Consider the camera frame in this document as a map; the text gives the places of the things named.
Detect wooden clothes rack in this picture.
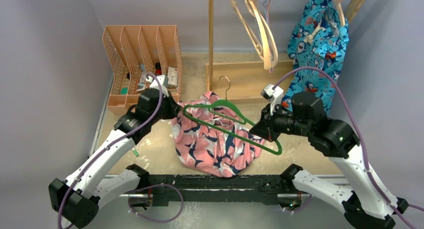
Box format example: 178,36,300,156
205,0,374,106

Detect pink bottle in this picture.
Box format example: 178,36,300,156
154,62,163,76

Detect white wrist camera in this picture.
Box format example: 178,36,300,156
260,84,284,116
146,72,170,97

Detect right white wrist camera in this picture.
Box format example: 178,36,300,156
260,84,284,116

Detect pink shark print shorts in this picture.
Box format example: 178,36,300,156
171,107,265,178

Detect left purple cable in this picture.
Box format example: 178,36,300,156
56,72,164,229

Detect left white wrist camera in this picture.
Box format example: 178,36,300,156
146,72,170,97

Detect small white box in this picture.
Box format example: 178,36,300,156
167,66,179,89

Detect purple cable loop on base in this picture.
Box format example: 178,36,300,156
127,183,185,224

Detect white tube in organizer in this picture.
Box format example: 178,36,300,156
139,63,147,75

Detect green plastic hanger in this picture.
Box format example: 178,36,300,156
182,75,283,156

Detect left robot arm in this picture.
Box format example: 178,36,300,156
48,86,180,229

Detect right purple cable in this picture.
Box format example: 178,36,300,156
271,66,424,229

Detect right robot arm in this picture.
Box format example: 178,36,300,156
249,92,409,229

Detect wooden hanger holding blue shorts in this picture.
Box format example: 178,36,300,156
326,0,355,27

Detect green white marker pen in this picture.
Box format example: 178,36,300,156
132,148,139,157

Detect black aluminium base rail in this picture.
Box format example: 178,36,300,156
109,173,349,209

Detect orange plastic file organizer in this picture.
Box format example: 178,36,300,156
102,25,183,116

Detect blue shark print shorts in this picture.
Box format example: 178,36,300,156
281,0,349,114

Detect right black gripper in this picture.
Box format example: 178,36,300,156
250,102,312,143

